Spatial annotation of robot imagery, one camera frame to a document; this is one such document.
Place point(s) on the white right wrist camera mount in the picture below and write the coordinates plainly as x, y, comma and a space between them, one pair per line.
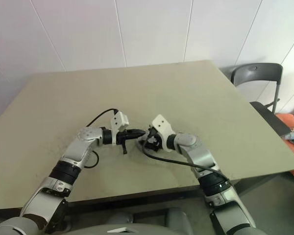
161, 123

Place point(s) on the grey robot torso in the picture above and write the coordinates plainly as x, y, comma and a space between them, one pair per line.
88, 230

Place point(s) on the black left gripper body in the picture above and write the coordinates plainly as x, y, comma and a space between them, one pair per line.
122, 138

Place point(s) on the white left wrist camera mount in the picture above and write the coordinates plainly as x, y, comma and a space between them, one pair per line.
120, 120

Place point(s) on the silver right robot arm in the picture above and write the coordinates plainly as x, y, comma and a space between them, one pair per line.
201, 154

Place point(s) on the dark grey folding chair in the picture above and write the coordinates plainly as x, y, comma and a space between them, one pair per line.
257, 73

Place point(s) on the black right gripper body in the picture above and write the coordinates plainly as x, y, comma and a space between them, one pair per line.
154, 143

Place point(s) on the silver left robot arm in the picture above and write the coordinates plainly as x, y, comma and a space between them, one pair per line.
76, 149

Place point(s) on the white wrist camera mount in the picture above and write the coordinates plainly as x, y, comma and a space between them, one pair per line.
161, 123
120, 120

